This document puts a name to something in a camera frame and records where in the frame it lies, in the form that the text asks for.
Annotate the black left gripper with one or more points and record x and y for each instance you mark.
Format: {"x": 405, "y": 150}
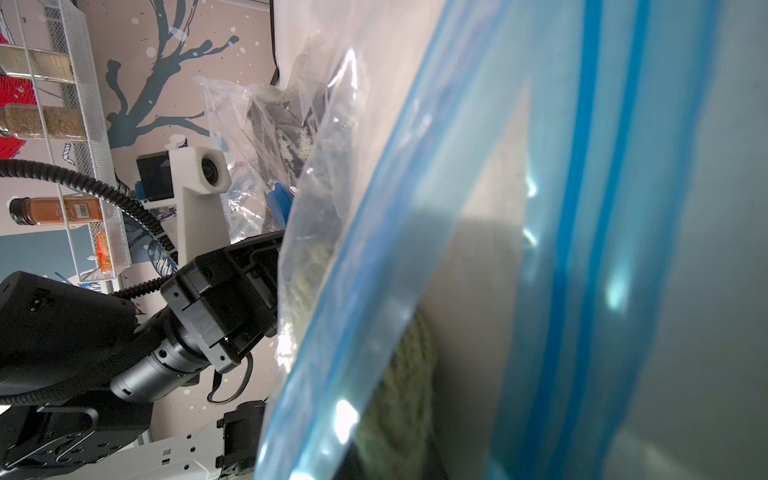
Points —
{"x": 226, "y": 299}

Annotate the green knitted cloth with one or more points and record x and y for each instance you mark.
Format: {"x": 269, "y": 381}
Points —
{"x": 393, "y": 440}

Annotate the clear vacuum bag blue zipper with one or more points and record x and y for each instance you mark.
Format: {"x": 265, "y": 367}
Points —
{"x": 514, "y": 170}

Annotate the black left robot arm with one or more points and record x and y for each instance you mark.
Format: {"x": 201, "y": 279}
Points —
{"x": 81, "y": 370}

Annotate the houndstooth black white scarf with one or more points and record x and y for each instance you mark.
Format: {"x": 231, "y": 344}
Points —
{"x": 282, "y": 131}

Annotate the small orange box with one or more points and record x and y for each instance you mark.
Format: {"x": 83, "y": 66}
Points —
{"x": 103, "y": 253}

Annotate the orange spice jar black lid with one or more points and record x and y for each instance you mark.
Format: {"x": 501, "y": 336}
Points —
{"x": 33, "y": 211}

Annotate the tan spice jar middle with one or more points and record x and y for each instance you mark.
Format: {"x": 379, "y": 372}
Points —
{"x": 26, "y": 122}

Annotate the yellow spice jar black lid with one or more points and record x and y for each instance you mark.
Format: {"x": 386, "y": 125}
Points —
{"x": 22, "y": 63}

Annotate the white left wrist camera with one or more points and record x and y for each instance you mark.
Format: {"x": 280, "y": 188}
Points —
{"x": 193, "y": 180}

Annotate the clear acrylic wall shelf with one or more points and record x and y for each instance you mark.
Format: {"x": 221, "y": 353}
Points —
{"x": 46, "y": 45}

